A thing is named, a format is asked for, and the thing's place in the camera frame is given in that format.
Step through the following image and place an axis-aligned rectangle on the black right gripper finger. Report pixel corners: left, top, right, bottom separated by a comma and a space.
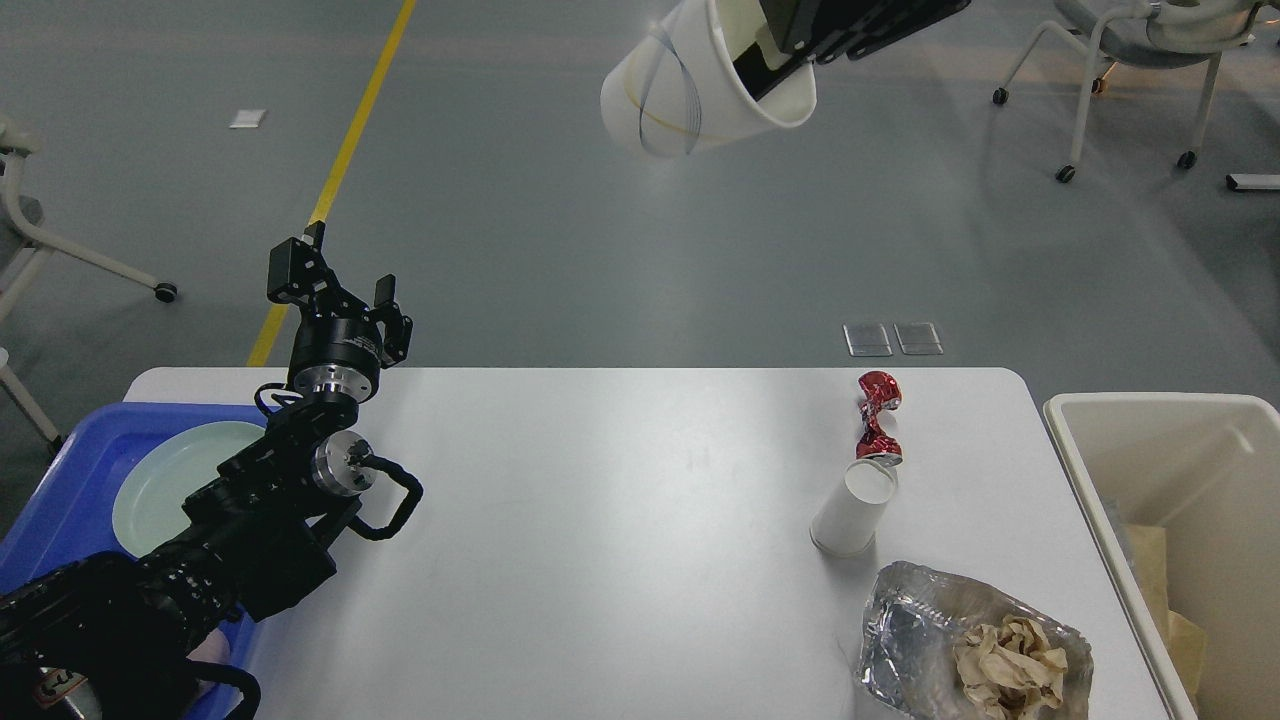
733, 29, 812, 101
760, 1, 970, 64

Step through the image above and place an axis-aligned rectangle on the right floor outlet plate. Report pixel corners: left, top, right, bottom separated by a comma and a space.
893, 322, 945, 356

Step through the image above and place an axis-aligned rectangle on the floor outlet plate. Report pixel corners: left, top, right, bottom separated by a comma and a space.
893, 322, 945, 356
842, 322, 893, 357

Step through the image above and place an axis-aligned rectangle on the light green plate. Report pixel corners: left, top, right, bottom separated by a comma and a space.
111, 421, 265, 559

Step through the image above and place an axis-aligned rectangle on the beige plastic bin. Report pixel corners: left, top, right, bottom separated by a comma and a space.
1043, 392, 1279, 719

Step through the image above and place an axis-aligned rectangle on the crumpled brown paper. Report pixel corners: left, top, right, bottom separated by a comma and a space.
952, 615, 1070, 719

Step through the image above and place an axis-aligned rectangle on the left floor outlet plate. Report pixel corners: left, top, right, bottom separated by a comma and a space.
842, 322, 893, 357

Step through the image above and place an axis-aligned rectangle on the blue plastic tray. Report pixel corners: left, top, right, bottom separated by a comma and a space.
3, 404, 262, 719

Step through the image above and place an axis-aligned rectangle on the white paper bowl cup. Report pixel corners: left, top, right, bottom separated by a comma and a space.
600, 1, 817, 158

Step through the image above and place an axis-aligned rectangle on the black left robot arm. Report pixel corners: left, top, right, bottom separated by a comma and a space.
3, 220, 422, 719

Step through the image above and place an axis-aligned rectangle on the grey office chair right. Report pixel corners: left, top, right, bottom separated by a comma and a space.
992, 1, 1266, 184

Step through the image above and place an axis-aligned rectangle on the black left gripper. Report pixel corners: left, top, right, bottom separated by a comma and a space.
266, 222, 413, 404

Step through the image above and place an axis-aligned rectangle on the brown paper bag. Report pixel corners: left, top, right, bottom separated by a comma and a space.
1123, 524, 1207, 694

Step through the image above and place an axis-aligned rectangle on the small beige cup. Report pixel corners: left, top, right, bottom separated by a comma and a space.
809, 459, 899, 559

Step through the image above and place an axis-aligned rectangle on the crushed red can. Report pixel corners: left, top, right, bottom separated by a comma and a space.
855, 370, 902, 468

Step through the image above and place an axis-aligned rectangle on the silver foil tray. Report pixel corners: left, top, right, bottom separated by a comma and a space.
858, 561, 1094, 719

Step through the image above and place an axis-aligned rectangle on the white bar on floor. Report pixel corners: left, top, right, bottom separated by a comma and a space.
1225, 172, 1280, 193

